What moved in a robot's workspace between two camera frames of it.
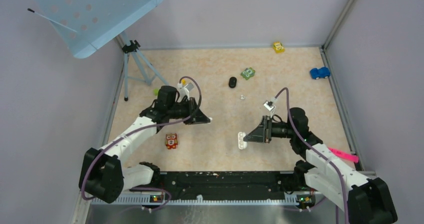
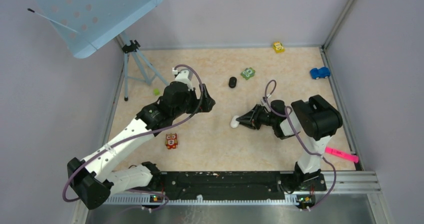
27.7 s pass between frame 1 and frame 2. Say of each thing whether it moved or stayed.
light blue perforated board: stayed
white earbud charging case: moved
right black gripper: moved
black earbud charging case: stayed
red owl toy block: stayed
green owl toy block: stayed
